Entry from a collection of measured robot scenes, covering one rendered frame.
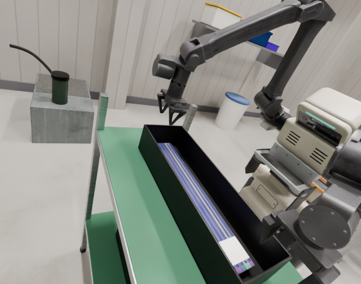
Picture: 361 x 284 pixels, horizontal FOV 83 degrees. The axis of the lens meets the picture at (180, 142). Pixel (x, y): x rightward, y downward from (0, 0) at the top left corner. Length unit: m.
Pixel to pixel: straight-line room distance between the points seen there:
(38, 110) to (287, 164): 1.98
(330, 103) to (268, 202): 0.52
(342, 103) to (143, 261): 0.83
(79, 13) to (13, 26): 0.71
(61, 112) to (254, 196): 1.80
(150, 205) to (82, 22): 2.72
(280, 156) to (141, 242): 0.71
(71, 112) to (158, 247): 1.81
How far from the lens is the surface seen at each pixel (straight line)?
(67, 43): 3.15
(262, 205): 1.13
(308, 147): 0.99
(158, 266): 0.55
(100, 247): 1.24
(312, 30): 0.88
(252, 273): 0.64
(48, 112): 2.21
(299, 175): 1.00
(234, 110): 3.65
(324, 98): 0.96
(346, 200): 0.33
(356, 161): 0.38
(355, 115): 0.91
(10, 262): 1.65
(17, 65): 3.28
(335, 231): 0.33
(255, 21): 0.74
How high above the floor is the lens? 1.43
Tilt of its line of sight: 30 degrees down
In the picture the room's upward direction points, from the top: 21 degrees clockwise
